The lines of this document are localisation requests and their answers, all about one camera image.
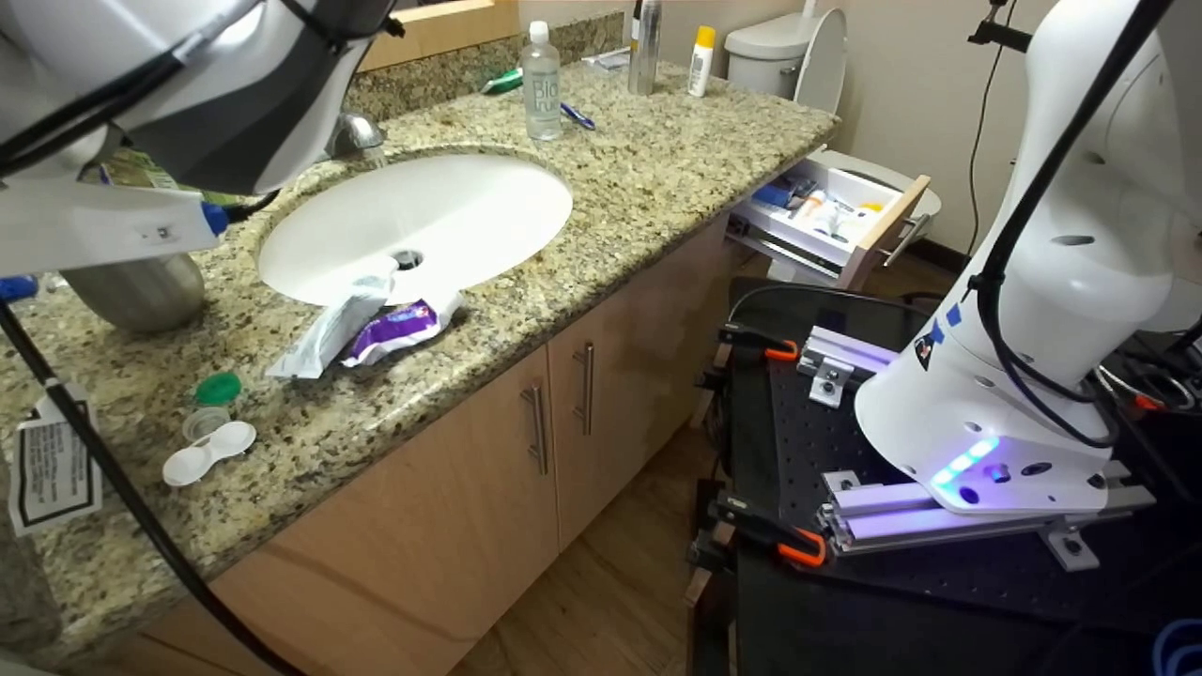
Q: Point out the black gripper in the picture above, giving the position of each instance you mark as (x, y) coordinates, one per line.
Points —
(268, 119)

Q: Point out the stainless steel cup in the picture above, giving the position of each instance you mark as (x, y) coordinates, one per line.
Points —
(137, 293)

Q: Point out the chrome faucet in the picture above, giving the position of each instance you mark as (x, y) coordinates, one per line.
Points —
(356, 137)

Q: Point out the wooden framed mirror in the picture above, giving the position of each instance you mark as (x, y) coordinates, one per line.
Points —
(436, 29)

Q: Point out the white oval sink basin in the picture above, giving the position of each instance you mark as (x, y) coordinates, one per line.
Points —
(465, 212)

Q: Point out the green soap bottle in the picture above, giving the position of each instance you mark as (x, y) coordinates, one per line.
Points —
(500, 79)

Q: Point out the toothpaste tube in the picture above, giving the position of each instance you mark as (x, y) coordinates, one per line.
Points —
(378, 333)

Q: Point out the clear plastic water bottle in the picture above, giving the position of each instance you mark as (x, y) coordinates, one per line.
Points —
(541, 87)

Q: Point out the dark blue pen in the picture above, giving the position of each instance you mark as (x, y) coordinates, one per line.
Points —
(576, 119)

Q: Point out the white contact lens case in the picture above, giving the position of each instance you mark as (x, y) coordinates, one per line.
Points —
(207, 454)

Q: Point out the white flat packet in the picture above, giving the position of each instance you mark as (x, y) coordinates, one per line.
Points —
(608, 58)

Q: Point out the white bottle yellow cap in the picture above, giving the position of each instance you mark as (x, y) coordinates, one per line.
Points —
(700, 65)

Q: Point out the wooden vanity cabinet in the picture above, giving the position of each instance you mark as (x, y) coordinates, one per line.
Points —
(436, 527)

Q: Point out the white toilet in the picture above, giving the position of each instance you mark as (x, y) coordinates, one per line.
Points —
(783, 52)

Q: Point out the purple blue box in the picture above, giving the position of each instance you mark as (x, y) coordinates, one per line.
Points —
(787, 194)

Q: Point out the orange black clamp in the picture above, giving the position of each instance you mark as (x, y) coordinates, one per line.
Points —
(783, 544)
(758, 345)

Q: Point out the white orange tube bottle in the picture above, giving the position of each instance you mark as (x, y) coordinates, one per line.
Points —
(848, 212)

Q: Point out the white drawer wooden front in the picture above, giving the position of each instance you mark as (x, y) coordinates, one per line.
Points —
(908, 212)

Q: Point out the black robot cart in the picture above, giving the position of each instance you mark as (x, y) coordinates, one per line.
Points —
(902, 621)

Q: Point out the aluminium mounting rail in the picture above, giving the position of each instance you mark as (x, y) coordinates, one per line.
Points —
(849, 353)
(914, 517)

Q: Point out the black camera stand clamp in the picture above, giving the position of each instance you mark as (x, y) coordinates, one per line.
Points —
(989, 29)

